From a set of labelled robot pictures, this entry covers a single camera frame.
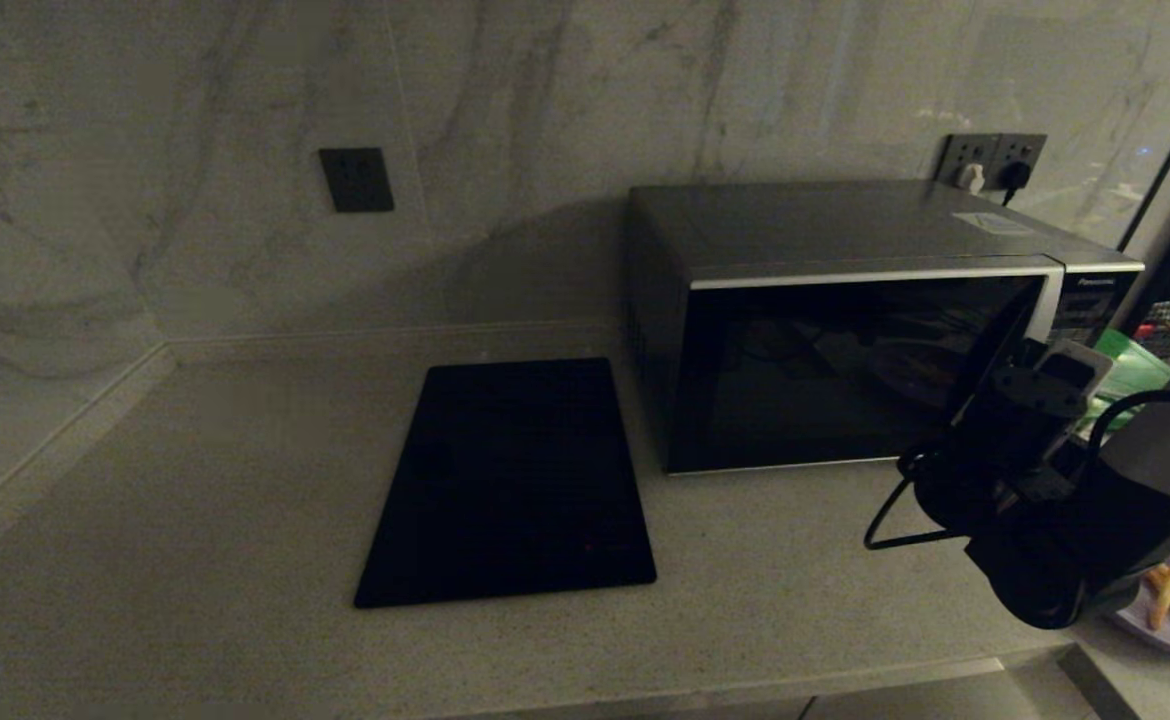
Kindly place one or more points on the right gripper finger wrapped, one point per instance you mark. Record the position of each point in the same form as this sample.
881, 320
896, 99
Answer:
995, 345
1007, 360

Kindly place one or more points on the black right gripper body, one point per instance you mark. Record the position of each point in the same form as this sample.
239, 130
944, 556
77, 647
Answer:
1020, 420

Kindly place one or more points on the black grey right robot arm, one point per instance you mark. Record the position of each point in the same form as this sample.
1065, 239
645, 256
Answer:
1045, 580

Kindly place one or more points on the silver black microwave oven body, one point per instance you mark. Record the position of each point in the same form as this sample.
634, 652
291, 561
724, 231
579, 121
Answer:
795, 222

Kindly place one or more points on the green cutting board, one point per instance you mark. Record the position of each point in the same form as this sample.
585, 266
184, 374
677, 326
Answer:
1135, 372

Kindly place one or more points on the white power plug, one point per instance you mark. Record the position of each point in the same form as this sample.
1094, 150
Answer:
971, 178

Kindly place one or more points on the black power plug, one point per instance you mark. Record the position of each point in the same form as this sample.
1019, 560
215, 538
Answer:
1015, 177

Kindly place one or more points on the beige cabinet front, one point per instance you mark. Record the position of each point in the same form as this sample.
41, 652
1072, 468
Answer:
925, 700
705, 713

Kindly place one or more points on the black glass induction cooktop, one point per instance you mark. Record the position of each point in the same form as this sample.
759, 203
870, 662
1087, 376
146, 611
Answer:
510, 485

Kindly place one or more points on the dark single wall socket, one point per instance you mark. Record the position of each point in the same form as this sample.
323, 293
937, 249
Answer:
356, 180

